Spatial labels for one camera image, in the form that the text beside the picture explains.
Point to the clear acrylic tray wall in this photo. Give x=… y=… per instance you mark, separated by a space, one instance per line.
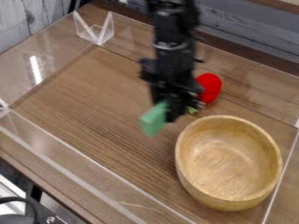
x=88 y=188

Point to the brown wooden bowl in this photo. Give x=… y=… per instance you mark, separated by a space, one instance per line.
x=228 y=162

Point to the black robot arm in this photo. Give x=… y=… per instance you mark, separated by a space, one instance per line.
x=175 y=18

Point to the red plush strawberry toy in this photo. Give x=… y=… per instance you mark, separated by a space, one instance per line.
x=211 y=83

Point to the clear acrylic corner bracket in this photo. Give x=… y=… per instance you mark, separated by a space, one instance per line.
x=95 y=34

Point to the green rectangular block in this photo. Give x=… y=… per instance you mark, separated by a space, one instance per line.
x=154 y=119

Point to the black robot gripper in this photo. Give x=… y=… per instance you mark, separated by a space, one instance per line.
x=168 y=73

